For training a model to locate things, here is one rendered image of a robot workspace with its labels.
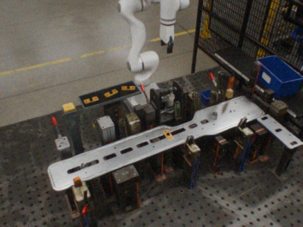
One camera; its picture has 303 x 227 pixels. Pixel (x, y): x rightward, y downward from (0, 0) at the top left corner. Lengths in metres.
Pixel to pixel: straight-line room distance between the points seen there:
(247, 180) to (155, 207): 0.62
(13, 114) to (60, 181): 2.21
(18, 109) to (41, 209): 2.03
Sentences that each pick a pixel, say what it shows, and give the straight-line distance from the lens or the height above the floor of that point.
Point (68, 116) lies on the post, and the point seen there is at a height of 1.12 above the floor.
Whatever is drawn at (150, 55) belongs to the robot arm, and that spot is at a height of 1.21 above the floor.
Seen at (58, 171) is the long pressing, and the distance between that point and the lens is 1.75.
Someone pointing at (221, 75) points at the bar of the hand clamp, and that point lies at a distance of 2.03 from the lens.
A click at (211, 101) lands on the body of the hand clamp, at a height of 0.97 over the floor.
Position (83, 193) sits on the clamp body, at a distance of 1.56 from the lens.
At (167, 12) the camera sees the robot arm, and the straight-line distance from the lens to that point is 1.65.
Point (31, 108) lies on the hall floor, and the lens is 3.83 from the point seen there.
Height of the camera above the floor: 2.33
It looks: 42 degrees down
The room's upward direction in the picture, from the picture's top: straight up
